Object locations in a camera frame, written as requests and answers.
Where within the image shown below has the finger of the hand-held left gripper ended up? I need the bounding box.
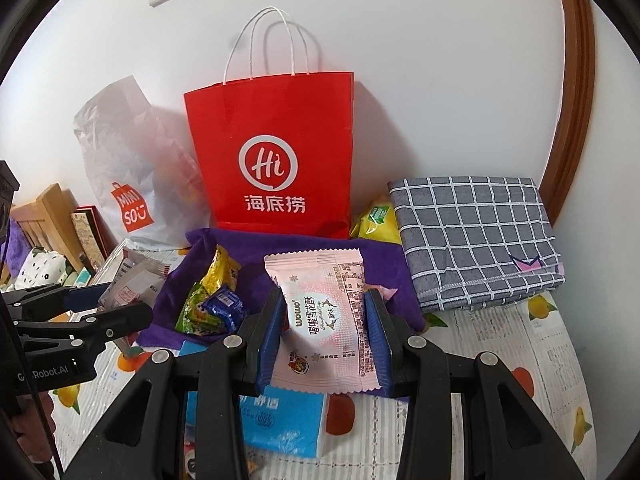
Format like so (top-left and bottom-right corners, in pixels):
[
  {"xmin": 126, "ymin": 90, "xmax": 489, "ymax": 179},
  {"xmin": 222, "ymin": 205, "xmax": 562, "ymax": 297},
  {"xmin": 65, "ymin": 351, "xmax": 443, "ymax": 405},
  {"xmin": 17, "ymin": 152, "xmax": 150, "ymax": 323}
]
[
  {"xmin": 0, "ymin": 282, "xmax": 108, "ymax": 321},
  {"xmin": 12, "ymin": 301, "xmax": 153, "ymax": 356}
]

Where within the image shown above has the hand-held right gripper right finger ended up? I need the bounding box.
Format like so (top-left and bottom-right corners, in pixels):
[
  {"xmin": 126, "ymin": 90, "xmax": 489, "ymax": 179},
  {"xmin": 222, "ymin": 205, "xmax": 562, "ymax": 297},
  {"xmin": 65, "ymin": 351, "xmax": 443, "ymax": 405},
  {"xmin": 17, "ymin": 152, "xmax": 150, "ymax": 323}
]
[{"xmin": 364, "ymin": 287, "xmax": 586, "ymax": 480}]

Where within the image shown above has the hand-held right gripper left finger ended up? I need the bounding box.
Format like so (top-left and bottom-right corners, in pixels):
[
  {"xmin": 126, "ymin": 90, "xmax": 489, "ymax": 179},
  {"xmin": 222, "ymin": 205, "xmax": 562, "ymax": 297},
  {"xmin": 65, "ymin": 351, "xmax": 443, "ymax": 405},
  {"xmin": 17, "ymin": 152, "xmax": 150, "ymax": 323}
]
[{"xmin": 62, "ymin": 287, "xmax": 286, "ymax": 480}]

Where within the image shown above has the white red print snack packet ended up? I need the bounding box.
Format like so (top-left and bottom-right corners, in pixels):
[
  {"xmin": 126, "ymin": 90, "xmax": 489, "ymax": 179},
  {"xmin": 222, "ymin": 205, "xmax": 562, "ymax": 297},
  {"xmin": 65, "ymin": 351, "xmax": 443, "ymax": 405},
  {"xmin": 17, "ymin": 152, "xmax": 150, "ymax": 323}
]
[{"xmin": 97, "ymin": 260, "xmax": 168, "ymax": 313}]

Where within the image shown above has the pale pink snack packet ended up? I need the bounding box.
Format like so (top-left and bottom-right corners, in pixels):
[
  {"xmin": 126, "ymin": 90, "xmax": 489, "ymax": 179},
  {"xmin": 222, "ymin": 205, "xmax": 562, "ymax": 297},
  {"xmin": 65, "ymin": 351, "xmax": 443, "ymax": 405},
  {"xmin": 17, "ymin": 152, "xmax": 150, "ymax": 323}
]
[{"xmin": 263, "ymin": 248, "xmax": 382, "ymax": 395}]

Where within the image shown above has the white spotted pillow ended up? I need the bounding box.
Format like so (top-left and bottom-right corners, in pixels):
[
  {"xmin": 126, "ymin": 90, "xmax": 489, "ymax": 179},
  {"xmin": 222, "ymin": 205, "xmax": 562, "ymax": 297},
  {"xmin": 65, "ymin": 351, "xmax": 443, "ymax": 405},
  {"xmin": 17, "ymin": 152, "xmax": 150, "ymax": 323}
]
[{"xmin": 12, "ymin": 247, "xmax": 68, "ymax": 291}]

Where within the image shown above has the blue candy packet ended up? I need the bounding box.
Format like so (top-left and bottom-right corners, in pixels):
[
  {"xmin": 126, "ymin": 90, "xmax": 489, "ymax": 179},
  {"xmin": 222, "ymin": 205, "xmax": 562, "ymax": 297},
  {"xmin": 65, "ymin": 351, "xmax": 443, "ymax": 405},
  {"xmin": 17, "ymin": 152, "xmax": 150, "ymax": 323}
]
[{"xmin": 197, "ymin": 285, "xmax": 247, "ymax": 333}]

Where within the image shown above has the patterned box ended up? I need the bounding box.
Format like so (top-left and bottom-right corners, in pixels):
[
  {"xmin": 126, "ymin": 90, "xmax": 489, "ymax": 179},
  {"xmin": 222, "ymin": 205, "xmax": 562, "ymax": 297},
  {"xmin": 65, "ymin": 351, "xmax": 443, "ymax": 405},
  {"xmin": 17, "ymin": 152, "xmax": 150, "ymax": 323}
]
[{"xmin": 69, "ymin": 204, "xmax": 108, "ymax": 273}]

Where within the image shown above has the purple towel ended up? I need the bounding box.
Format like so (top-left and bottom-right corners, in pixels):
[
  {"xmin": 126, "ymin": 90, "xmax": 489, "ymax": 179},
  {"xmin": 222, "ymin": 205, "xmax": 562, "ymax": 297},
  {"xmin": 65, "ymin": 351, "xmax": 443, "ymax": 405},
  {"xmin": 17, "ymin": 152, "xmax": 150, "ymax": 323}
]
[{"xmin": 136, "ymin": 227, "xmax": 426, "ymax": 348}]

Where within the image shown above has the blue tissue pack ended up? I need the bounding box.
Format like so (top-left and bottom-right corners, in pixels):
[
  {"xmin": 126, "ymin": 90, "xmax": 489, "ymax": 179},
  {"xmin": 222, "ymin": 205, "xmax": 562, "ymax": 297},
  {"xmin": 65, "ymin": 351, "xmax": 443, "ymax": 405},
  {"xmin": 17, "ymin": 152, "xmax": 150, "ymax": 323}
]
[{"xmin": 180, "ymin": 340, "xmax": 328, "ymax": 458}]

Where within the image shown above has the yellow foil snack packet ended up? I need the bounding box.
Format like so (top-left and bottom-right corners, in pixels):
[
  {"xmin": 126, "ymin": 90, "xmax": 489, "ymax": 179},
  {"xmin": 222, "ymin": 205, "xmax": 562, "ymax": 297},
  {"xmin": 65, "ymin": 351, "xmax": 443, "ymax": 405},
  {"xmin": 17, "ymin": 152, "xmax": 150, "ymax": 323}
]
[{"xmin": 200, "ymin": 245, "xmax": 243, "ymax": 301}]

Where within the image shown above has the wooden headboard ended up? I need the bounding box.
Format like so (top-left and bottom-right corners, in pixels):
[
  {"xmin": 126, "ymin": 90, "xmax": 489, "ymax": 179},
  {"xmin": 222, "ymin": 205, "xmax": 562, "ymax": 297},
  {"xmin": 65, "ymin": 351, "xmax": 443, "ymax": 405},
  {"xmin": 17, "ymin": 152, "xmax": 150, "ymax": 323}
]
[{"xmin": 10, "ymin": 183, "xmax": 83, "ymax": 273}]

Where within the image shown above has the yellow and green snack packet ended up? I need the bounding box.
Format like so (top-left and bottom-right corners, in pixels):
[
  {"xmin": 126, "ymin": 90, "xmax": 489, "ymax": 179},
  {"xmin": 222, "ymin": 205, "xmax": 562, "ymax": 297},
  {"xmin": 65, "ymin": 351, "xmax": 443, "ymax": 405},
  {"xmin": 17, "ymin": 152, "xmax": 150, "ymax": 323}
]
[{"xmin": 348, "ymin": 199, "xmax": 402, "ymax": 246}]

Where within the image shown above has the fruit print tablecloth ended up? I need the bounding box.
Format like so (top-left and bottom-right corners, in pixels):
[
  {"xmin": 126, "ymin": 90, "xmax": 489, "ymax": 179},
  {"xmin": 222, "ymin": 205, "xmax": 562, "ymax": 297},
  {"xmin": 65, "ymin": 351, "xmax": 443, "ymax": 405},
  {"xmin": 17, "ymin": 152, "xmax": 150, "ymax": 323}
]
[{"xmin": 50, "ymin": 240, "xmax": 616, "ymax": 480}]

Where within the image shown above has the grey checked cloth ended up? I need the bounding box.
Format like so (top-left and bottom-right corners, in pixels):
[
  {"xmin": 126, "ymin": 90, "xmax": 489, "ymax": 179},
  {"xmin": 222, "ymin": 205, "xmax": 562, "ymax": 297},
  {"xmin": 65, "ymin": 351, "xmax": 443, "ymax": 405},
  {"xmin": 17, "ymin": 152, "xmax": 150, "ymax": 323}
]
[{"xmin": 387, "ymin": 176, "xmax": 567, "ymax": 313}]

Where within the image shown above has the white plastic bag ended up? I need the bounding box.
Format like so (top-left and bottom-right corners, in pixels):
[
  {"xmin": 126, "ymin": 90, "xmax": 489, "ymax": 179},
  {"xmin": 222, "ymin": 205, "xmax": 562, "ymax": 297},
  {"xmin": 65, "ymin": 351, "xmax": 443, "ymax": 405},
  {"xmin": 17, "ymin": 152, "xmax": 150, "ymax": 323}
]
[{"xmin": 73, "ymin": 75, "xmax": 213, "ymax": 252}]

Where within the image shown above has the red paper bag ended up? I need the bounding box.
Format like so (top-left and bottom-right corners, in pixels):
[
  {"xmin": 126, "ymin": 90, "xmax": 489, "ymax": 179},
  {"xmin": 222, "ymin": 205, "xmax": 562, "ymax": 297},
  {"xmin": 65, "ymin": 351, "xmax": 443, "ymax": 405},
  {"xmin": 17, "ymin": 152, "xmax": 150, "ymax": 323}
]
[{"xmin": 183, "ymin": 6, "xmax": 357, "ymax": 240}]

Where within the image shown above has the brown wooden door frame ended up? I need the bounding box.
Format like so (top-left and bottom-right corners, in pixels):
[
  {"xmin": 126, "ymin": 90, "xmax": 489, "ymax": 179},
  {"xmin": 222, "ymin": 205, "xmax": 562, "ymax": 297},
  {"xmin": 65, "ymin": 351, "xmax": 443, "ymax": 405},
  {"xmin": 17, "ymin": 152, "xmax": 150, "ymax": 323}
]
[{"xmin": 540, "ymin": 0, "xmax": 598, "ymax": 213}]

